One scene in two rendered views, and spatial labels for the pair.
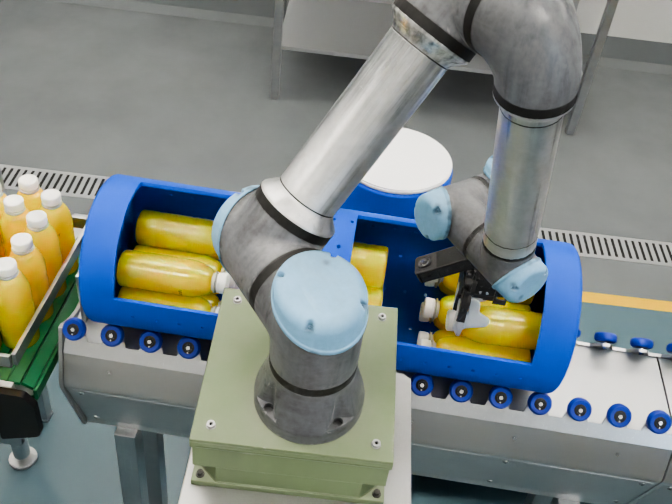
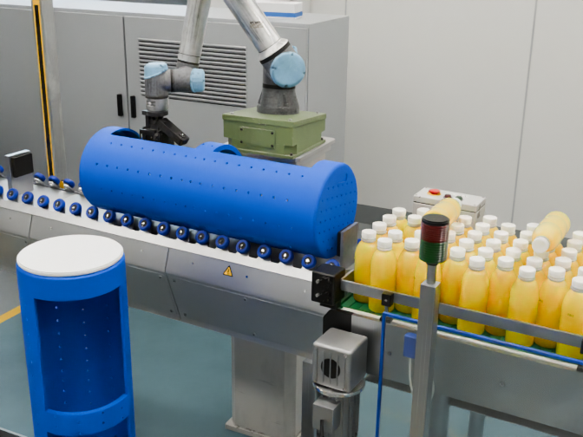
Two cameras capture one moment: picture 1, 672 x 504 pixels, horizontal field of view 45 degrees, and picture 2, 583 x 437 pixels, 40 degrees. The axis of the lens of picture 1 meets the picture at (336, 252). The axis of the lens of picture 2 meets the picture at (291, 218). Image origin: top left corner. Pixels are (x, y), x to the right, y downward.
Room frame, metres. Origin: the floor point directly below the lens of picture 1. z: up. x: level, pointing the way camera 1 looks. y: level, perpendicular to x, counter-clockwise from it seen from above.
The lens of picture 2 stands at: (3.21, 1.32, 1.86)
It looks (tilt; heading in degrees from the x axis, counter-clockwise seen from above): 20 degrees down; 207
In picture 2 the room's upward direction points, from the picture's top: 1 degrees clockwise
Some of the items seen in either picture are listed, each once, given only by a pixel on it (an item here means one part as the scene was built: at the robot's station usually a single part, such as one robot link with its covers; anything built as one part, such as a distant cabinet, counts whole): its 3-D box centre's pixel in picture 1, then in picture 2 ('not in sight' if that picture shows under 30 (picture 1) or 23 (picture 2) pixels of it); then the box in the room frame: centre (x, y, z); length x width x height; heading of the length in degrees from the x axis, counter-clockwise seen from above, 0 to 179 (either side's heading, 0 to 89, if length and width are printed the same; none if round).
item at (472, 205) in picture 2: not in sight; (448, 211); (0.88, 0.69, 1.05); 0.20 x 0.10 x 0.10; 88
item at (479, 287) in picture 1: (486, 266); (156, 127); (1.07, -0.26, 1.24); 0.09 x 0.08 x 0.12; 88
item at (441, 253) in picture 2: not in sight; (433, 248); (1.54, 0.84, 1.18); 0.06 x 0.06 x 0.05
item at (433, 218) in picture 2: not in sight; (433, 251); (1.54, 0.84, 1.18); 0.06 x 0.06 x 0.16
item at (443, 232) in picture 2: not in sight; (435, 230); (1.54, 0.84, 1.23); 0.06 x 0.06 x 0.04
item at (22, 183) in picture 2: not in sight; (21, 173); (1.10, -0.86, 1.00); 0.10 x 0.04 x 0.15; 178
